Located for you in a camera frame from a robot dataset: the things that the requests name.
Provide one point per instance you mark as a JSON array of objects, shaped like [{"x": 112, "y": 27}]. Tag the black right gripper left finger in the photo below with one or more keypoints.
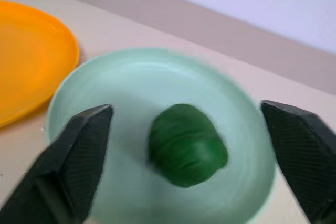
[{"x": 65, "y": 166}]

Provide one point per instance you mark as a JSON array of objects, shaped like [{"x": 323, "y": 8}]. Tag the orange plate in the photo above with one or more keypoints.
[{"x": 29, "y": 61}]

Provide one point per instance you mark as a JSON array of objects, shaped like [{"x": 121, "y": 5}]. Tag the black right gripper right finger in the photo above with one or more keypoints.
[{"x": 304, "y": 155}]

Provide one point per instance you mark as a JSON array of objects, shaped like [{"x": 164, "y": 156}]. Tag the dark green round vegetable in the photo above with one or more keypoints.
[{"x": 187, "y": 145}]

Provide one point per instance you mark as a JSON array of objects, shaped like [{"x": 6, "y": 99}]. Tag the light green bowl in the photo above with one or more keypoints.
[{"x": 147, "y": 87}]

